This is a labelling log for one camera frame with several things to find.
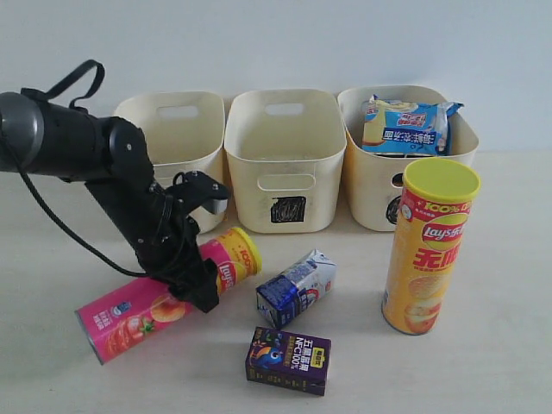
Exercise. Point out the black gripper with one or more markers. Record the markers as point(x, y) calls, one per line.
point(166, 248)

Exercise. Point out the pink Lays chips can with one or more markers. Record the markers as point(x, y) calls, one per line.
point(132, 313)

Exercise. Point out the blue instant noodle packet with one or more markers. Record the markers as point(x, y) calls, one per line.
point(410, 129)

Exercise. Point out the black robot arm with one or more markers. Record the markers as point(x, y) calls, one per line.
point(109, 156)

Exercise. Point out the blue white milk carton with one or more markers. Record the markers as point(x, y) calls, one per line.
point(284, 297)

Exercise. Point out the purple juice carton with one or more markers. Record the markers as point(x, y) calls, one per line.
point(289, 360)

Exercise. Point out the left cream plastic bin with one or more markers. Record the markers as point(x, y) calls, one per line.
point(184, 131)

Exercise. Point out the cream plastic bin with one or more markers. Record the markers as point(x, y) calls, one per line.
point(374, 182)
point(184, 131)
point(285, 150)

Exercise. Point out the middle cream plastic bin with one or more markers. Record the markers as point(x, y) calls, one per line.
point(285, 150)

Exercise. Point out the right cream plastic bin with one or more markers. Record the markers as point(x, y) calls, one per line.
point(374, 182)

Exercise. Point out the yellow Lays chips can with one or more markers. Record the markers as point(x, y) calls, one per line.
point(433, 211)

